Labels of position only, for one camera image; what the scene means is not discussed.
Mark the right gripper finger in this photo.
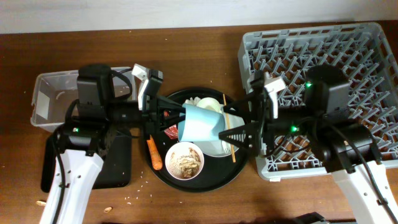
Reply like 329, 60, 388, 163
223, 93, 254, 120
218, 123, 254, 149

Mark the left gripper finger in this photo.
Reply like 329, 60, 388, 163
157, 96, 186, 114
156, 118, 182, 133

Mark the wooden chopstick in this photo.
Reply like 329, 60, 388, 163
221, 93, 236, 163

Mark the white cup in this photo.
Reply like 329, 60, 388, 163
196, 97, 221, 113

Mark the blue cup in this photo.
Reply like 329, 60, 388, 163
177, 103, 226, 142

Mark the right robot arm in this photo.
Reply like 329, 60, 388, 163
218, 65, 397, 223

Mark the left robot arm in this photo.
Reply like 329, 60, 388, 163
40, 64, 186, 223

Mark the grey dishwasher rack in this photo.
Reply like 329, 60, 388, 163
238, 22, 397, 169

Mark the red snack wrapper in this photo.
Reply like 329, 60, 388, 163
164, 124, 178, 139

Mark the white plastic fork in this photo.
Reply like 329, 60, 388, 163
219, 105, 231, 155

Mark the crumpled white tissue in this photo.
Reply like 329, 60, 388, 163
184, 96, 201, 106

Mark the grey plate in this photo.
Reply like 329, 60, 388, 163
194, 114, 245, 157

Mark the orange carrot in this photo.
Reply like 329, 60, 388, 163
147, 136, 163, 170

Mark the white bowl with food scraps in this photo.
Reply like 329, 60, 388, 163
164, 142, 205, 180

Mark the round black tray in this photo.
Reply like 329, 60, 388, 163
152, 87, 249, 192

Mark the black rectangular tray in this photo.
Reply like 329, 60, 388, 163
40, 129, 132, 193

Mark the clear plastic bin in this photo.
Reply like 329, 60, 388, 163
30, 64, 137, 132

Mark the peanut shell on table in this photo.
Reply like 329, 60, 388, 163
35, 200, 46, 207

